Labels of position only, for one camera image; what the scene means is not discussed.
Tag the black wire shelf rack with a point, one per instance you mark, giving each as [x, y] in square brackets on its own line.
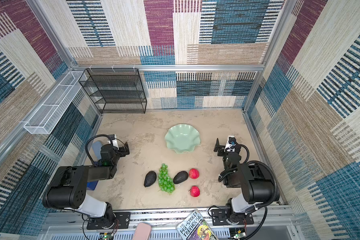
[115, 90]

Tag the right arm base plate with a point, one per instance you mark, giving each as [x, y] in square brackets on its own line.
[221, 218]

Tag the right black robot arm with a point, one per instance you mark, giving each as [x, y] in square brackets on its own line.
[258, 184]

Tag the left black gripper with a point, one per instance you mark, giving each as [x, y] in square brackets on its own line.
[123, 148]

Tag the mint green wavy bowl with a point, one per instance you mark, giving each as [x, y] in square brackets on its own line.
[182, 138]

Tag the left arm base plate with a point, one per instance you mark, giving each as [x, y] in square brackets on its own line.
[119, 220]

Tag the white mesh wall basket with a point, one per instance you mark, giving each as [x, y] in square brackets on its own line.
[47, 116]

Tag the red fake fruit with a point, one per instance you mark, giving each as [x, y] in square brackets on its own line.
[195, 191]
[194, 173]

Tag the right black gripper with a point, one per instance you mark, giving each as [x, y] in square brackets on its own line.
[219, 148]

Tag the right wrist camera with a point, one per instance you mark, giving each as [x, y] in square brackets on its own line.
[231, 144]

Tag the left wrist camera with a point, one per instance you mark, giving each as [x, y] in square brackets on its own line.
[114, 140]

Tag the treehouse book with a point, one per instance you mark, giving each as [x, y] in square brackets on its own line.
[194, 227]

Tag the blue grey oblong case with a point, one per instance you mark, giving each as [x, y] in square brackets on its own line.
[96, 147]

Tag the green fake grape bunch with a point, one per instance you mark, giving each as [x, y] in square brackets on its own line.
[165, 181]

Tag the pink phone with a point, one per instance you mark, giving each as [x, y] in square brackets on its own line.
[142, 232]

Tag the dark avocado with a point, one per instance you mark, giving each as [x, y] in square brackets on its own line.
[150, 179]
[180, 177]

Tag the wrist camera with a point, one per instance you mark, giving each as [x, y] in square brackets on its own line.
[231, 144]
[114, 140]

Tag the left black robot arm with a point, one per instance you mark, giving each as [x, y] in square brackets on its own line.
[68, 189]

